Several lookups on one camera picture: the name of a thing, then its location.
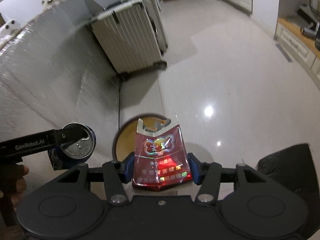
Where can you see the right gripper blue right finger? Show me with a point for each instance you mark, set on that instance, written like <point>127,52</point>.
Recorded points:
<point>196,168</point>

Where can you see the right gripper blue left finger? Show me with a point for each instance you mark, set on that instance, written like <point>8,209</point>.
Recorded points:
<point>127,168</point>

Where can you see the red cigarette pack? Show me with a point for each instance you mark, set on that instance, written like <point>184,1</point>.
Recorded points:
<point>160,159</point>

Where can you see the crushed silver blue can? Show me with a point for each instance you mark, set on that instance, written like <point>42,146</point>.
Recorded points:
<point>69,154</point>

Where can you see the round brown trash bin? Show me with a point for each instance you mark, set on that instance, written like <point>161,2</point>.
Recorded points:
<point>124,141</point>

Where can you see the black trash bag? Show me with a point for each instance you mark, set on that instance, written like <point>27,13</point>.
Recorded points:
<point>293,168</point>

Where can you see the person's left hand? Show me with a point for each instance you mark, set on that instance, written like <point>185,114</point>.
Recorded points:
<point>13,183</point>

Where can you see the silver foil table cover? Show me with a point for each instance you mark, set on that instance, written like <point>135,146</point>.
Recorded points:
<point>55,73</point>

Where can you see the white ribbed suitcase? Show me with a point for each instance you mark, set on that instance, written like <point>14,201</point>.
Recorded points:
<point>128,36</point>

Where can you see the white low cabinet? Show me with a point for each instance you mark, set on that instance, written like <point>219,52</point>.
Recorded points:
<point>298,47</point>

